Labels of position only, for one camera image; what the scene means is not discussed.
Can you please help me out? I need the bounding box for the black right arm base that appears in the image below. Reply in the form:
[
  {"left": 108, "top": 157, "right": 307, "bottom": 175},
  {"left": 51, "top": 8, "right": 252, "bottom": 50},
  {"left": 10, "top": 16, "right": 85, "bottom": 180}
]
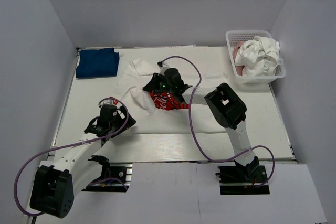
[{"left": 215, "top": 165, "right": 270, "bottom": 196}]

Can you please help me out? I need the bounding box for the crumpled white t shirt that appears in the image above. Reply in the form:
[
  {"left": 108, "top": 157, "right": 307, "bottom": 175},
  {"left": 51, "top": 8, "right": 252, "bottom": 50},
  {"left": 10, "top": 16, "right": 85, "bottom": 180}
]
[{"left": 236, "top": 36, "right": 280, "bottom": 77}]

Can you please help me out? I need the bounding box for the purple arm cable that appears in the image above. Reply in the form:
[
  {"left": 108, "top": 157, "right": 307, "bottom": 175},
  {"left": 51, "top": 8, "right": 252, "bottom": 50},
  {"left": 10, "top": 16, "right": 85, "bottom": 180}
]
[
  {"left": 157, "top": 56, "right": 276, "bottom": 188},
  {"left": 13, "top": 97, "right": 129, "bottom": 217}
]

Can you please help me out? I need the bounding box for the white perforated plastic basket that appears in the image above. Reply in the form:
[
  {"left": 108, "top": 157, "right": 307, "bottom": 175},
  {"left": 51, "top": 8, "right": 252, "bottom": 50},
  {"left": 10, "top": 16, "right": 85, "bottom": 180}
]
[{"left": 226, "top": 30, "right": 286, "bottom": 84}]

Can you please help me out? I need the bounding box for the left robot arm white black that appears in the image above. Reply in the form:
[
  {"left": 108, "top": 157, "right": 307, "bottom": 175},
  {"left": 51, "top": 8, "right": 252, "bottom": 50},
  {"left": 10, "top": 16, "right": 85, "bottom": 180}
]
[{"left": 29, "top": 104, "right": 136, "bottom": 218}]

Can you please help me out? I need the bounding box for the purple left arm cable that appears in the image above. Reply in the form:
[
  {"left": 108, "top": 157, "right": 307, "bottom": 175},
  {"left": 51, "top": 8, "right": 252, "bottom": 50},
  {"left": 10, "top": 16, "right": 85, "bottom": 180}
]
[{"left": 13, "top": 97, "right": 129, "bottom": 217}]

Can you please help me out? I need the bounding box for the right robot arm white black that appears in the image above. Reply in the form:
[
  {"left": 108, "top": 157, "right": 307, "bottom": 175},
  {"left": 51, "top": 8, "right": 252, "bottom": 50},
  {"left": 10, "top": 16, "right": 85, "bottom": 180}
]
[{"left": 142, "top": 67, "right": 259, "bottom": 178}]

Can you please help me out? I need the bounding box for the folded blue t shirt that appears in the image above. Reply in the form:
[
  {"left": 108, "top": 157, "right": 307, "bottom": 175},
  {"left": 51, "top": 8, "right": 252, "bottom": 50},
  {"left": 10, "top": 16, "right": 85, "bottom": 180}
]
[{"left": 76, "top": 48, "right": 120, "bottom": 79}]

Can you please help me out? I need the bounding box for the white Coca-Cola t shirt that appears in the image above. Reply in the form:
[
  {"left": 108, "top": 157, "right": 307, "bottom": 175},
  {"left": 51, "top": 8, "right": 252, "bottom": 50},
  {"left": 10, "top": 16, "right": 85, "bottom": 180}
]
[{"left": 113, "top": 58, "right": 226, "bottom": 134}]

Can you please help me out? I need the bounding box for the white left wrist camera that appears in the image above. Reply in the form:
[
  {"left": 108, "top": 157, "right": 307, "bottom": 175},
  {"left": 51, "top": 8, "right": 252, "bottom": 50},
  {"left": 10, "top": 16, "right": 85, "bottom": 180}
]
[{"left": 98, "top": 97, "right": 120, "bottom": 108}]

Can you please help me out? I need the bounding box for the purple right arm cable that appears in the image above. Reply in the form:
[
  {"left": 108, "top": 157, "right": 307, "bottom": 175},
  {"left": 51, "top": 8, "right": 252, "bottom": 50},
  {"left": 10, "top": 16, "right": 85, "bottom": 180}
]
[{"left": 157, "top": 56, "right": 276, "bottom": 188}]

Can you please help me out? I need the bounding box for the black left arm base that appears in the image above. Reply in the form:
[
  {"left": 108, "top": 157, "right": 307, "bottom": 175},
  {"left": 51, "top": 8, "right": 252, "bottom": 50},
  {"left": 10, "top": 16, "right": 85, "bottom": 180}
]
[{"left": 82, "top": 163, "right": 133, "bottom": 193}]

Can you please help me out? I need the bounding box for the pink printed t shirt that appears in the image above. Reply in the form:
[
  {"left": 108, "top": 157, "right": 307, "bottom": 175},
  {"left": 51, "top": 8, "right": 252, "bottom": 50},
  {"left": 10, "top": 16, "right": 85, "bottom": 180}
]
[{"left": 233, "top": 41, "right": 245, "bottom": 76}]

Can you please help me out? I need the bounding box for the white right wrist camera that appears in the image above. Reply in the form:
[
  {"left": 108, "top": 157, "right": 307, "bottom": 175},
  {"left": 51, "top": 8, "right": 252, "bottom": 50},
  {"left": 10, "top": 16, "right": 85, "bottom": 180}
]
[{"left": 157, "top": 61, "right": 170, "bottom": 76}]

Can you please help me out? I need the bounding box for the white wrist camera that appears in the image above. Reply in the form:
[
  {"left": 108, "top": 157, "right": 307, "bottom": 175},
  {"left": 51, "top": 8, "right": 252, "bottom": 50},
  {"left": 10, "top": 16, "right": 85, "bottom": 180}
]
[
  {"left": 157, "top": 61, "right": 170, "bottom": 76},
  {"left": 98, "top": 97, "right": 120, "bottom": 108}
]

